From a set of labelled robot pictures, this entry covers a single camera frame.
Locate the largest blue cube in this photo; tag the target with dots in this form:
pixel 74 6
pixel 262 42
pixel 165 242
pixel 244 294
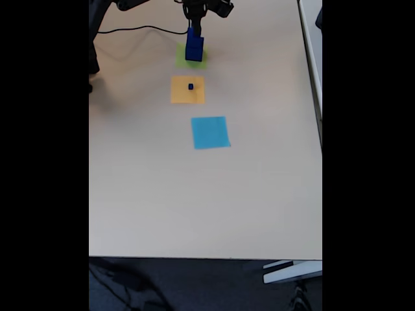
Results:
pixel 194 55

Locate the white table foot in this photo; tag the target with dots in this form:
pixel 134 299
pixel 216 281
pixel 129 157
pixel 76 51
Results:
pixel 291 272

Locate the light blue paper square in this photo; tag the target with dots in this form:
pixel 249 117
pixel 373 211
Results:
pixel 210 133

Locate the small blue cube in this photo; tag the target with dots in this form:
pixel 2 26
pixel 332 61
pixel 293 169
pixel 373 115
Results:
pixel 190 32

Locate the green paper square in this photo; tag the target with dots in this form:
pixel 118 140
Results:
pixel 180 61

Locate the white side desk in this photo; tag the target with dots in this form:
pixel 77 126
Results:
pixel 313 48

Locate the orange paper square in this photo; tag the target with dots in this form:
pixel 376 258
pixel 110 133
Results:
pixel 180 95

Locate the dark blue object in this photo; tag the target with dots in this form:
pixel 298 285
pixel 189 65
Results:
pixel 319 17

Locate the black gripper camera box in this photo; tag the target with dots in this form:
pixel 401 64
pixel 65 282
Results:
pixel 222 7

